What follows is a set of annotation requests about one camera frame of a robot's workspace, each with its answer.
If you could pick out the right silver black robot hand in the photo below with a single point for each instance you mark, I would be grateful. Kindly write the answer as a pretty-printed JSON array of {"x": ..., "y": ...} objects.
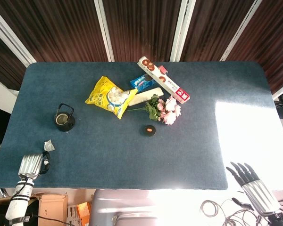
[{"x": 259, "y": 193}]

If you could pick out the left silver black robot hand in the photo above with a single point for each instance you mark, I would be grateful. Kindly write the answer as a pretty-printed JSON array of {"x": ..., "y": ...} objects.
[{"x": 30, "y": 164}]

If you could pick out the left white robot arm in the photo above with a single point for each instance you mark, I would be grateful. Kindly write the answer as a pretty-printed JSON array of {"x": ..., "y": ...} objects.
[{"x": 19, "y": 200}]

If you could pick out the black cast iron teapot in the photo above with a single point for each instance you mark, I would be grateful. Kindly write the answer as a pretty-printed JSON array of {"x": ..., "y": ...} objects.
[{"x": 64, "y": 121}]

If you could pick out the yellow marshmallow snack bag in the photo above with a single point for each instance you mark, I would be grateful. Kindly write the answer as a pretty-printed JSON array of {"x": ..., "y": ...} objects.
[{"x": 108, "y": 96}]

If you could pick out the brown cardboard box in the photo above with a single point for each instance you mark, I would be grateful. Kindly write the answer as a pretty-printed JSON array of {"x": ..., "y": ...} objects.
[{"x": 52, "y": 204}]

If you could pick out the white printed carton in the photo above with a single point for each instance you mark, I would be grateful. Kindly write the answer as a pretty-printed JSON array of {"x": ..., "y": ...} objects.
[{"x": 72, "y": 213}]

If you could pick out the orange small box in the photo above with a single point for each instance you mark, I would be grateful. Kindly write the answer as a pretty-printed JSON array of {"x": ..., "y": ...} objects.
[{"x": 83, "y": 212}]

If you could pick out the blue felt table mat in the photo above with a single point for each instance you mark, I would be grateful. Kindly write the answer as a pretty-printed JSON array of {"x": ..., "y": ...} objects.
[{"x": 122, "y": 153}]

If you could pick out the grey robot torso base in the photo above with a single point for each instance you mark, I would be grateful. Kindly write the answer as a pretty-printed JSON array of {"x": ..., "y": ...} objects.
[{"x": 122, "y": 207}]

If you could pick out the pink rose bouquet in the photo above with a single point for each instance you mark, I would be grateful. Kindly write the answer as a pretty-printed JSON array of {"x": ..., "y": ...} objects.
[{"x": 169, "y": 110}]

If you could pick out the black round tin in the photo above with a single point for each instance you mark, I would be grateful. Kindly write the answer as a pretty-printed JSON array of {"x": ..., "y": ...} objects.
[{"x": 149, "y": 130}]

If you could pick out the cream rectangular case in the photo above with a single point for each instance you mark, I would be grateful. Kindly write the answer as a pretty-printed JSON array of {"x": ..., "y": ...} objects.
[{"x": 143, "y": 96}]

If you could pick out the blue Oreo cookie box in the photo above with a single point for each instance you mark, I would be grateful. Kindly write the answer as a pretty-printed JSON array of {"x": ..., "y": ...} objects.
[{"x": 142, "y": 83}]

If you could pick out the long white red cookie box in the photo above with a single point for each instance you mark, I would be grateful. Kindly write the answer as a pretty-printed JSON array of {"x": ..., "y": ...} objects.
[{"x": 163, "y": 80}]

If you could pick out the small red pink box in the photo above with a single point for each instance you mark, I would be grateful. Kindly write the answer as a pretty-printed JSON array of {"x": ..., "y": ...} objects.
[{"x": 163, "y": 69}]

